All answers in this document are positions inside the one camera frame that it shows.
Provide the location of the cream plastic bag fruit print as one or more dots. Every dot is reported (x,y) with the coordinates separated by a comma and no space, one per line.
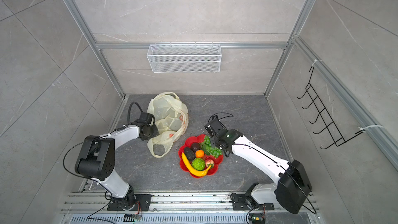
(171,119)

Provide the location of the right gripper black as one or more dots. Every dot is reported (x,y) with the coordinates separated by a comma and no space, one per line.
(213,139)

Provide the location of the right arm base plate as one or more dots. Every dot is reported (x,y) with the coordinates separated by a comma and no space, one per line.
(241,202)

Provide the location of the black wire hook rack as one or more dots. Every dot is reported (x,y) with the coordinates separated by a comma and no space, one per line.
(324,116)

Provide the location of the green fake grapes bunch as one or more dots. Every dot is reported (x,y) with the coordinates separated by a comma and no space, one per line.
(209,149)

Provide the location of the white wire mesh basket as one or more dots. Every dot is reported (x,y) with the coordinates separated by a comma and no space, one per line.
(184,58)

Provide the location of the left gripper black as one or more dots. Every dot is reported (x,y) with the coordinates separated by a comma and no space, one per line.
(156,132)

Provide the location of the dark brown fake fruit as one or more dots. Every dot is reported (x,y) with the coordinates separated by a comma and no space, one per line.
(196,146)

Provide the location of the orange fake fruit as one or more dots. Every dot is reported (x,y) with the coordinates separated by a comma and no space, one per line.
(199,154)

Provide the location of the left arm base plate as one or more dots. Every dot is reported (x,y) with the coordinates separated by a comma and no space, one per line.
(130,203)

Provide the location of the yellow fake banana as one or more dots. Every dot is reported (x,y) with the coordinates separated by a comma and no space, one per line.
(191,169)

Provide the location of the red fake strawberry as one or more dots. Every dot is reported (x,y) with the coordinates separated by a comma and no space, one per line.
(209,163)

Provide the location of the dark fake avocado long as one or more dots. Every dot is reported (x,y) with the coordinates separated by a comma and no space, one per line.
(189,153)

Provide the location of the light green fake fruit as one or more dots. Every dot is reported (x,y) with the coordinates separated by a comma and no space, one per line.
(198,164)

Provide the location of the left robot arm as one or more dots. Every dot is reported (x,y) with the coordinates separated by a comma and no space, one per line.
(96,160)

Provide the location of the red flower-shaped plastic plate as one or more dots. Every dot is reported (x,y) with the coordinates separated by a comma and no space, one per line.
(188,143)

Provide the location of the aluminium rail frame front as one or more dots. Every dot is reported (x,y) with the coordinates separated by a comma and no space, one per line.
(181,208)

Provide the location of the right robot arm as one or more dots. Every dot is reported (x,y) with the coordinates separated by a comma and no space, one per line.
(290,187)

